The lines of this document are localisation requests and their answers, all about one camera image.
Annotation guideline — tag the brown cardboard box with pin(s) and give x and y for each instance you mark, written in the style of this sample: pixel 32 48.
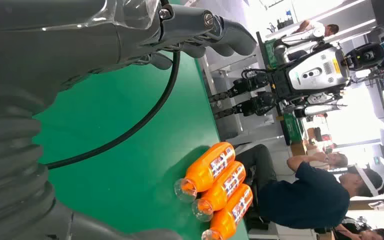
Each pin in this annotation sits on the brown cardboard box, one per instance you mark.
pixel 298 148

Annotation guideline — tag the orange drink bottle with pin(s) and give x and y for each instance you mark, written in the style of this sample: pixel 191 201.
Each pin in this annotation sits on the orange drink bottle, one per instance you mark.
pixel 226 218
pixel 202 170
pixel 216 195

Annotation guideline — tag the person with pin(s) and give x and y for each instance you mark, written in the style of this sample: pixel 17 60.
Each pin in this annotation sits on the person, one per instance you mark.
pixel 351 228
pixel 334 160
pixel 304 198
pixel 311 26

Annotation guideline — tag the green table mat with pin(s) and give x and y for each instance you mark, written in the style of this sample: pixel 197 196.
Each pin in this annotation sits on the green table mat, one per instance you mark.
pixel 112 99

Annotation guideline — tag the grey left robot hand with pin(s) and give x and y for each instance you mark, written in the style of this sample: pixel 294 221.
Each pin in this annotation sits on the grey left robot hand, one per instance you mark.
pixel 62 43

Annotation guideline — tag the white black humanoid robot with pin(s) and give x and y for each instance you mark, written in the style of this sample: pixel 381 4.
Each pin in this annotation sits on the white black humanoid robot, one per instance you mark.
pixel 314 76

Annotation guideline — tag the green plastic crate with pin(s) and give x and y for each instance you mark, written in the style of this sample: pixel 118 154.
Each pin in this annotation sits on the green plastic crate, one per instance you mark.
pixel 293 129
pixel 270 54

